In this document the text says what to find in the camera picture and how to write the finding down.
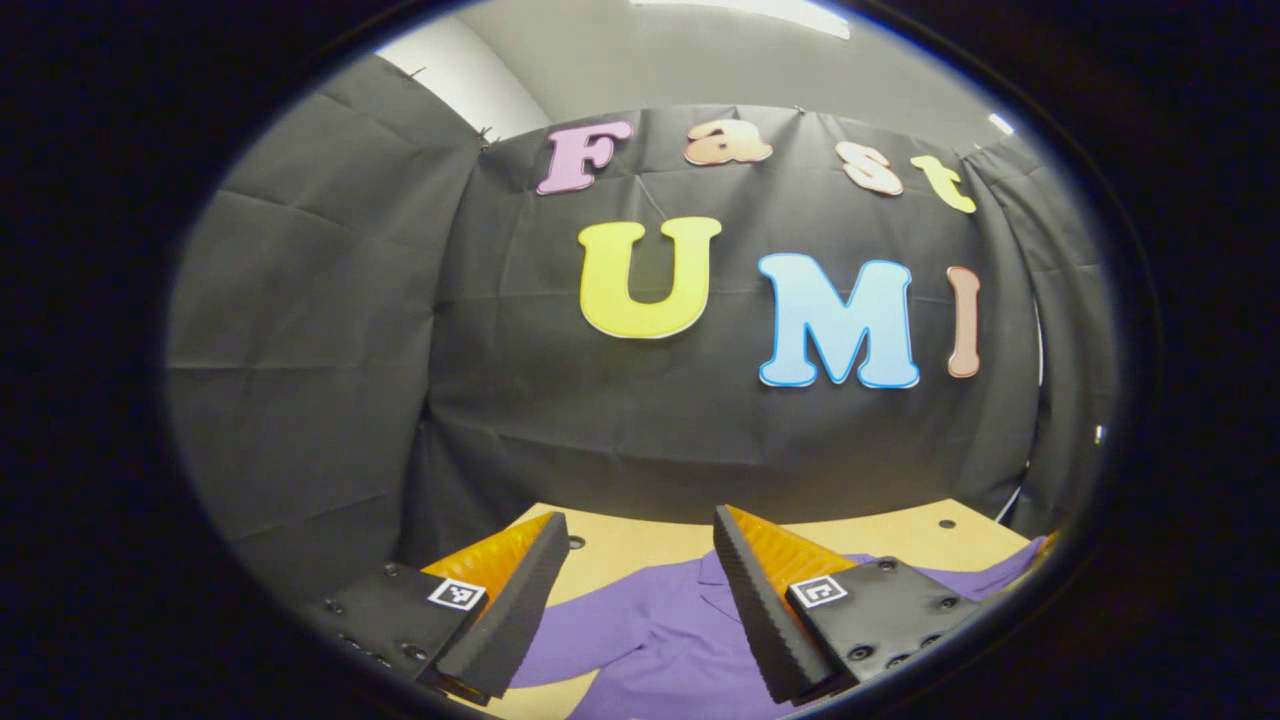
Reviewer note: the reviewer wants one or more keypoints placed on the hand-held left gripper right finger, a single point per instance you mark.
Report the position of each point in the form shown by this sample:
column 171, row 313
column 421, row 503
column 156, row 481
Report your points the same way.
column 760, row 610

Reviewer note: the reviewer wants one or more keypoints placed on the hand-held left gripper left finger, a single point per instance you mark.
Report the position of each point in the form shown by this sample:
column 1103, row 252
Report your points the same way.
column 515, row 610

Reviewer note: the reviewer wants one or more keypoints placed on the purple collared shirt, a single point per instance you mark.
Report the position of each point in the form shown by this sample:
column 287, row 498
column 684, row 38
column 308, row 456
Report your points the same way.
column 660, row 630

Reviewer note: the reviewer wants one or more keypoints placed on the black backdrop cloth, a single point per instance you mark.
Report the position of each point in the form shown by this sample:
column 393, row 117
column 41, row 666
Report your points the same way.
column 520, row 400

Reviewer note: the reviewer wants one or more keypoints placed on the small ceiling light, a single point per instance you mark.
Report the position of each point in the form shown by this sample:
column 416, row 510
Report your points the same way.
column 1001, row 123

